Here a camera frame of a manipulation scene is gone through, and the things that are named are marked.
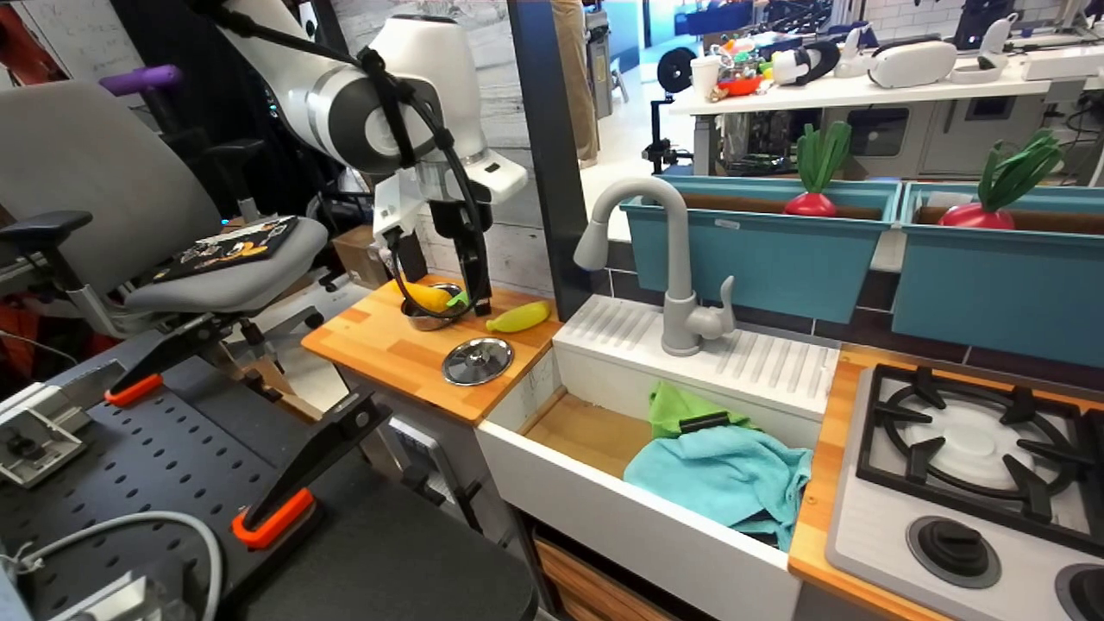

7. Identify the teal cloth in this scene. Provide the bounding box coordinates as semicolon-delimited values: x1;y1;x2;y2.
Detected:
624;428;812;551

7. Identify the green toy in pot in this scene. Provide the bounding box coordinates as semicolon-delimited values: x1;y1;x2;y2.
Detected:
448;290;472;311

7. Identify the toy radish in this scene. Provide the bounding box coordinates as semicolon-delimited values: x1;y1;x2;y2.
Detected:
938;132;1063;228
782;120;851;216

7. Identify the grey office chair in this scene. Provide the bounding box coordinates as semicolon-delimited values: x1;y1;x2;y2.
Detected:
0;81;327;336

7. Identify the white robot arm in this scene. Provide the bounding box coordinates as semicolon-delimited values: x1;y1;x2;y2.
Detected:
186;0;527;314

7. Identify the green cloth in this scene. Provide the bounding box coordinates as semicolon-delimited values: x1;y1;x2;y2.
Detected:
649;384;748;438

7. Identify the yellow toy in pot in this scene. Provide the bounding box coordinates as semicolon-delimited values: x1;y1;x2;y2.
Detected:
406;282;452;314

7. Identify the yellow-green toy banana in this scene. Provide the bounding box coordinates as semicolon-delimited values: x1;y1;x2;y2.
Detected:
488;300;551;336

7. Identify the left teal planter box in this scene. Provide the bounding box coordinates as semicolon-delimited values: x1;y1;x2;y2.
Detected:
678;176;903;325

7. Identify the right toy radish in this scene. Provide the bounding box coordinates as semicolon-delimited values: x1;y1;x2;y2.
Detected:
938;132;1063;228

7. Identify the toy gas stove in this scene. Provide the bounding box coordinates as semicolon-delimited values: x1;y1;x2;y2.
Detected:
827;367;1104;621

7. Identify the cardboard box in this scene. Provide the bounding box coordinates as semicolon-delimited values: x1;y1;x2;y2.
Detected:
332;224;389;286

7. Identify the round metal lid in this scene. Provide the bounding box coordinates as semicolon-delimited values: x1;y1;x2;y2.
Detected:
442;338;514;385

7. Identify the grey cable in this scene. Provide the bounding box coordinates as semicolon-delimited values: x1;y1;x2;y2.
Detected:
4;506;228;621

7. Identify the small metal pot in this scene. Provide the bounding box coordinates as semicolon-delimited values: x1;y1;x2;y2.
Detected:
401;282;471;330

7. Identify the grey toy faucet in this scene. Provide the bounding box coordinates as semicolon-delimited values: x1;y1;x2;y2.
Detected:
574;176;736;354

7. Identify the black orange clamp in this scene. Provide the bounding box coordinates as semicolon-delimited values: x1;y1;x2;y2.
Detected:
105;319;222;406
232;393;383;551

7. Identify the purple handle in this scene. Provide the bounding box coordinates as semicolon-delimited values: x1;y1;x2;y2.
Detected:
102;67;182;97

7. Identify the right teal planter box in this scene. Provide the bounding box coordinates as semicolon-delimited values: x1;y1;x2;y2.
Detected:
893;182;1104;369

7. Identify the wooden counter left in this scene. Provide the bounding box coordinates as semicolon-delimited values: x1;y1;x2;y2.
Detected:
304;282;558;423

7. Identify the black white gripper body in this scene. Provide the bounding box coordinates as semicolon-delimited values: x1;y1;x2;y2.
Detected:
368;168;489;243

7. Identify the white toy sink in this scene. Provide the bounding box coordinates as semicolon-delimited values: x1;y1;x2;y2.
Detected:
476;297;840;621

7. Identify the far black orange clamp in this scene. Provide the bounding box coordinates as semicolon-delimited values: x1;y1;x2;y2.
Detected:
105;319;222;406

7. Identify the left toy radish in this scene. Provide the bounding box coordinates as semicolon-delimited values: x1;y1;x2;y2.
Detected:
782;120;851;216

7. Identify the near black orange clamp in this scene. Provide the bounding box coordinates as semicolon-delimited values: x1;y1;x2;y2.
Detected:
232;393;383;551

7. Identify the black vertical post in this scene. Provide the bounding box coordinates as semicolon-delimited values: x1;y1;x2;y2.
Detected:
509;0;590;319

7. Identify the white background table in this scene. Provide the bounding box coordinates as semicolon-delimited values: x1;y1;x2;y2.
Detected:
674;45;1104;166

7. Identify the black perforated table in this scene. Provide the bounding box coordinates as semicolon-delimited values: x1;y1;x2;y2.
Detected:
0;361;540;621

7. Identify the teal planter box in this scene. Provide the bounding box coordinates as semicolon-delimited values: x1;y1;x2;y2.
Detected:
893;182;1104;369
678;176;903;325

